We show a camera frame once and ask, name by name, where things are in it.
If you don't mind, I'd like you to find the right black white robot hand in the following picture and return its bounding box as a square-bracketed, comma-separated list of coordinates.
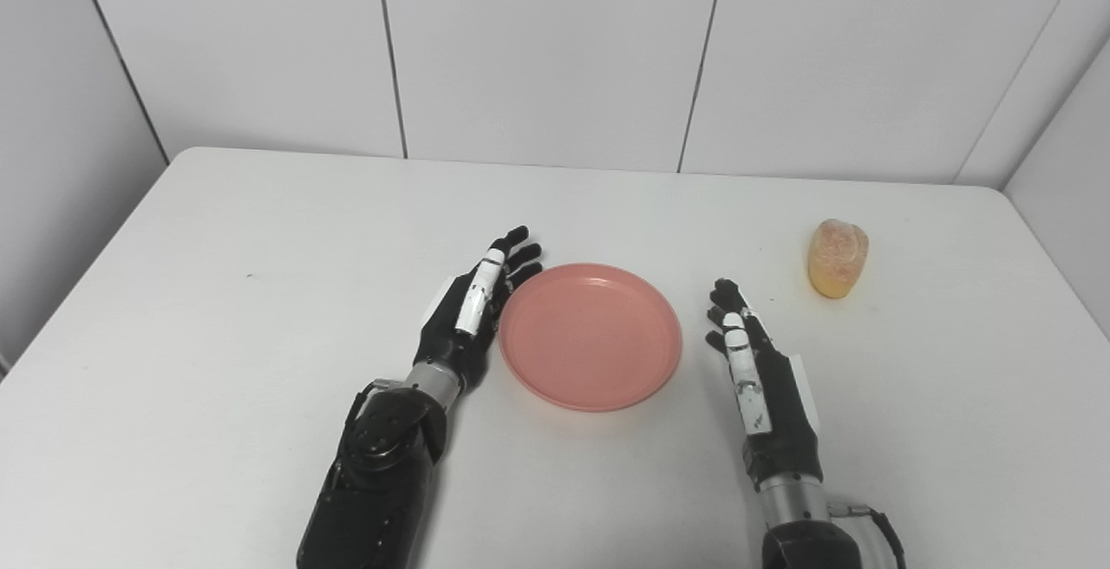
[703, 278, 824, 494]

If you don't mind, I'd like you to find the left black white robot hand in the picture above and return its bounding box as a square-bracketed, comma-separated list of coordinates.
[413, 225, 545, 394]

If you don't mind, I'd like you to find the pink round plate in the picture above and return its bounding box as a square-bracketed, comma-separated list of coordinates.
[498, 263, 683, 413]

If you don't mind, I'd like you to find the golden bread roll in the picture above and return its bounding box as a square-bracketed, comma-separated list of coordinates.
[807, 219, 871, 299]

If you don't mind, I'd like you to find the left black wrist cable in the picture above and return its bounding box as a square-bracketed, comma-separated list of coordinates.
[344, 381, 384, 435]

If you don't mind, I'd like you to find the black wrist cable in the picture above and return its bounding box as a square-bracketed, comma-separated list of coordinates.
[827, 502, 908, 569]
[344, 381, 384, 435]

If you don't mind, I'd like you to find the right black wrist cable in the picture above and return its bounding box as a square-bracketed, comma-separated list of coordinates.
[827, 502, 908, 569]

